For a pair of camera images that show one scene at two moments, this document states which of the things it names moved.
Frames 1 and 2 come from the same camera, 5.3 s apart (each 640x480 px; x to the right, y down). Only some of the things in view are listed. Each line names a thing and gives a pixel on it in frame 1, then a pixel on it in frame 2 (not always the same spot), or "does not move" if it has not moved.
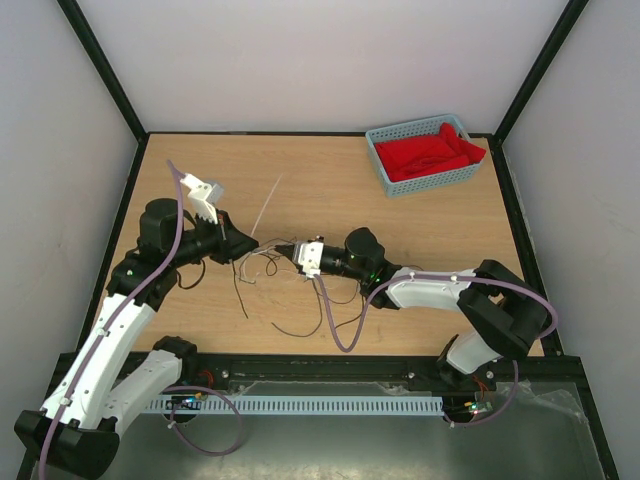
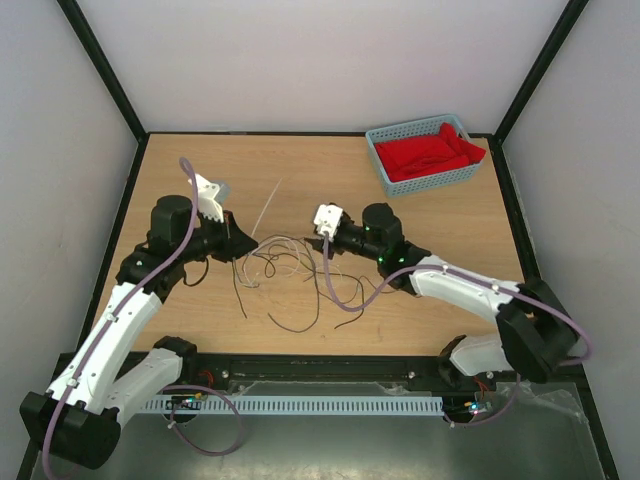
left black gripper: (231, 242) does not move
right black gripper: (289, 254) -> (333, 245)
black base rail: (321, 376) does not move
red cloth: (415, 157) does not move
